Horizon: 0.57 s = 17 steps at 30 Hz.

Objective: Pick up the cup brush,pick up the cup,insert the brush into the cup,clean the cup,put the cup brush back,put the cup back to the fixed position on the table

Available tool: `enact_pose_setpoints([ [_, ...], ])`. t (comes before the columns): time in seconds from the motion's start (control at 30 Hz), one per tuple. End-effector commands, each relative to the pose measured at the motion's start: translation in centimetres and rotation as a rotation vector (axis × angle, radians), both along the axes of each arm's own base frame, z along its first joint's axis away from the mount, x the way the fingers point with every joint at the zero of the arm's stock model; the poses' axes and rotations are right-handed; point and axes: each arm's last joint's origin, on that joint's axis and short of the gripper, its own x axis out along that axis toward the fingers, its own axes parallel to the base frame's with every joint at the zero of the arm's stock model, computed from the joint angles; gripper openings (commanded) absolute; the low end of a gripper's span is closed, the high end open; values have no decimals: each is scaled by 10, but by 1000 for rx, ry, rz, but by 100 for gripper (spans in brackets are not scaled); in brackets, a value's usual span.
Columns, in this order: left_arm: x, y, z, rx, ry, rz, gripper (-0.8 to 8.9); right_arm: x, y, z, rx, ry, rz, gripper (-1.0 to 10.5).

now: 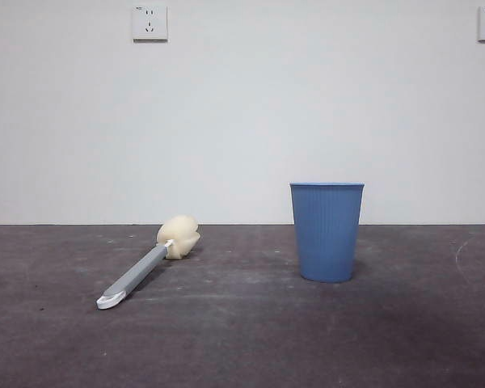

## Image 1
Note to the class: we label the cup brush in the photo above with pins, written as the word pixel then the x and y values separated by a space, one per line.
pixel 139 270

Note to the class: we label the blue ribbed plastic cup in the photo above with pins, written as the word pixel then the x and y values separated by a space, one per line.
pixel 326 234

